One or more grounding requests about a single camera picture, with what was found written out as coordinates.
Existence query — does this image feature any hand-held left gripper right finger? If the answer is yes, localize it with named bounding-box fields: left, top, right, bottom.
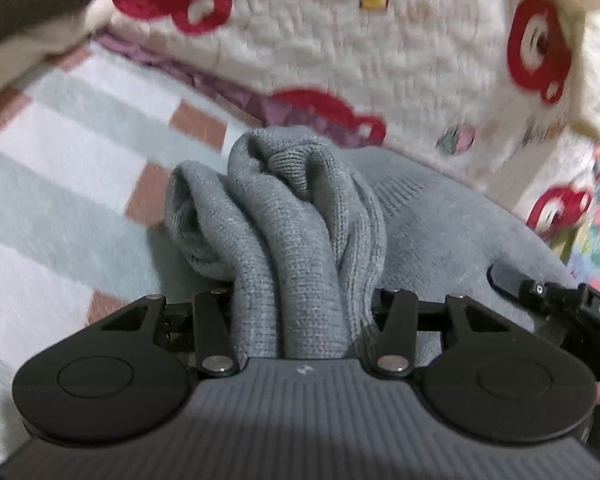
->
left=369, top=287, right=522, bottom=380

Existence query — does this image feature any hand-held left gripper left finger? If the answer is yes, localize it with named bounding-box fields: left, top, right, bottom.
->
left=99, top=287, right=241, bottom=378

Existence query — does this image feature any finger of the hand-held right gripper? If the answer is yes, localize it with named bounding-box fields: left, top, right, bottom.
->
left=486, top=261, right=588, bottom=312

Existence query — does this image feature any grey knit sweater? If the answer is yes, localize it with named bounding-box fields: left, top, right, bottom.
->
left=164, top=127, right=588, bottom=362

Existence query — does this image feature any checked printed rug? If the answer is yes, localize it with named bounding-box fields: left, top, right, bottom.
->
left=0, top=40, right=261, bottom=466

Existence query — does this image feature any white bear print quilt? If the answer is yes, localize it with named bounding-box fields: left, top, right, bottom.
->
left=92, top=0, right=600, bottom=241

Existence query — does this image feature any dark brown cloth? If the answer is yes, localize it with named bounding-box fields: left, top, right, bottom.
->
left=0, top=0, right=116, bottom=106

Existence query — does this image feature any cream bed frame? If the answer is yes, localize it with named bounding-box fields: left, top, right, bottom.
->
left=485, top=130, right=566, bottom=211

